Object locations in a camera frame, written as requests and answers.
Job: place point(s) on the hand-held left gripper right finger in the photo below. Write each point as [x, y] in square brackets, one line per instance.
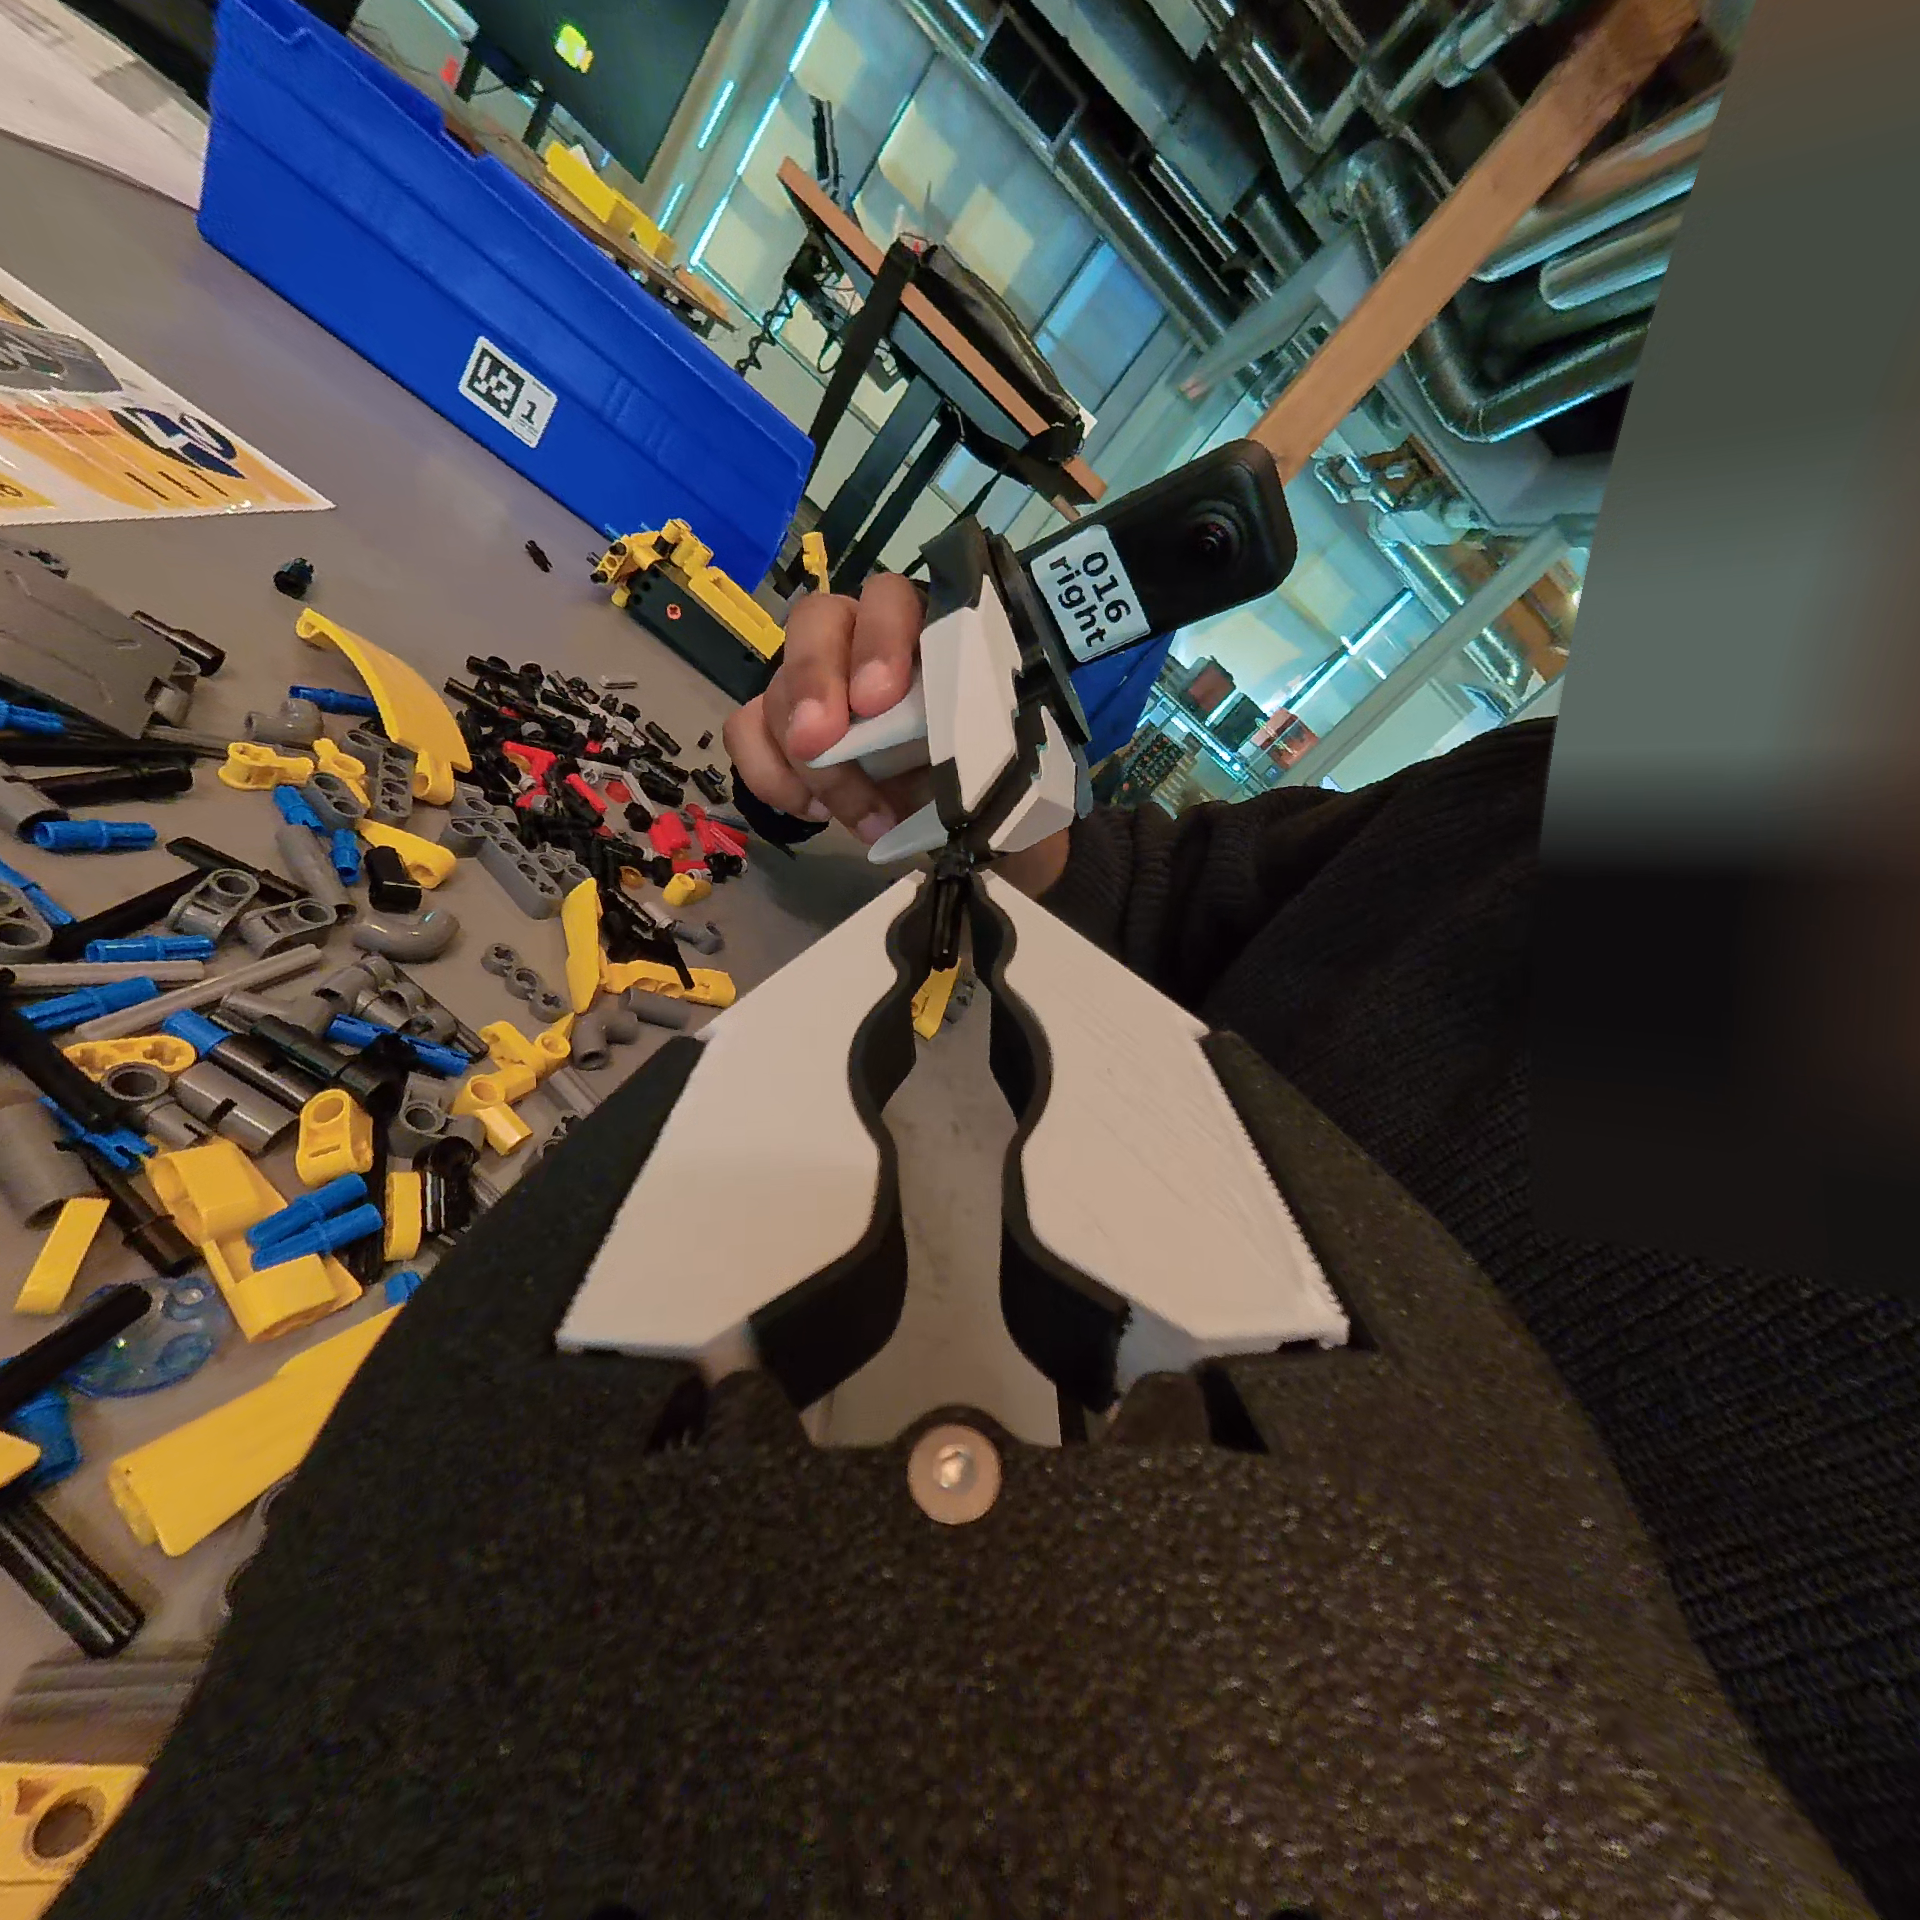
[1154, 1185]

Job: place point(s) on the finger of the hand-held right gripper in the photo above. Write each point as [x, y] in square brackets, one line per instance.
[1042, 803]
[984, 705]

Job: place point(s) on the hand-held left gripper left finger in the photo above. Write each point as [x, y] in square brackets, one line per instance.
[721, 1185]

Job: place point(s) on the black toy axle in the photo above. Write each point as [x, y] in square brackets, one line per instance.
[944, 902]

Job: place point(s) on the person's right forearm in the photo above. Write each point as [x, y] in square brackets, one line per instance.
[1318, 886]

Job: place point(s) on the person's right hand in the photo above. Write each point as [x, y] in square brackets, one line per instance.
[838, 662]

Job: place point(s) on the yellow black toy assembly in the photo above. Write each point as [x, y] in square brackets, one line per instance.
[691, 599]

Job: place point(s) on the tilted black-legged desk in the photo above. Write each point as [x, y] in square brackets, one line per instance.
[960, 329]

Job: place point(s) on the pile of toy building parts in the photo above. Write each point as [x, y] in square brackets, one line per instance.
[374, 931]

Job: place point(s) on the yellow curved toy panel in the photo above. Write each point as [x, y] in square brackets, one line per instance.
[397, 691]

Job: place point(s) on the person's black sweater torso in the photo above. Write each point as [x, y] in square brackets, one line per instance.
[1724, 1499]

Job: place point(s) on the blue storage bin with tag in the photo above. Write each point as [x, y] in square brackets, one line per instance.
[450, 284]

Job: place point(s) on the black monitor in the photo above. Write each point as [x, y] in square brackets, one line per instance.
[598, 76]

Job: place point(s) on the grey toy panel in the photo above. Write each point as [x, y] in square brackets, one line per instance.
[90, 630]

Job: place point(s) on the printed instruction leaflet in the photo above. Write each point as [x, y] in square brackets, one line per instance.
[134, 434]

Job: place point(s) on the wide yellow holed toy beam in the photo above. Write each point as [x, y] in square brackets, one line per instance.
[59, 1822]

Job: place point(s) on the white paper sheet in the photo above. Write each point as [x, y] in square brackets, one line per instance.
[90, 89]

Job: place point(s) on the wooden post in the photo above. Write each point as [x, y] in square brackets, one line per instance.
[1470, 225]

